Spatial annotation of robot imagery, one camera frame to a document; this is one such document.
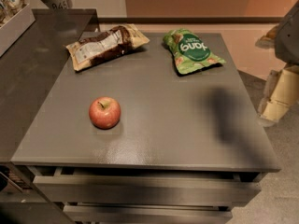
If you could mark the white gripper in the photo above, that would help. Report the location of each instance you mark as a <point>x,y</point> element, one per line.
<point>288,41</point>

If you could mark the green rice chip bag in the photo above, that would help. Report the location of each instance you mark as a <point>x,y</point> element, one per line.
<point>190,53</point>

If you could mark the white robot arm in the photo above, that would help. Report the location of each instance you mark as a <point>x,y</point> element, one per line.
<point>284,40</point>

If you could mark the red apple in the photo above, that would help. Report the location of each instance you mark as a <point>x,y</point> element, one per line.
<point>105,112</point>

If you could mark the brown and white snack bag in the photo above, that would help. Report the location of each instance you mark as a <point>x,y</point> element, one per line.
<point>106,46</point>

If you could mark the lower grey drawer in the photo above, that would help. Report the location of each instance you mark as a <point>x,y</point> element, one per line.
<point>146,214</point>

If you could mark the grey drawer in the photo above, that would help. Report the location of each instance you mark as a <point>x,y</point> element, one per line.
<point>146,214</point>
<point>146,187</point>

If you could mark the upper grey drawer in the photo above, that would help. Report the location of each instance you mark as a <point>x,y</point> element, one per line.
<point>146,187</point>

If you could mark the grey side counter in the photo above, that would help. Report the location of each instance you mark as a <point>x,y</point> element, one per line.
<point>30,67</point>

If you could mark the grey box with snacks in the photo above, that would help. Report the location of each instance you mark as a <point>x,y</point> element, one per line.
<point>15,18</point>

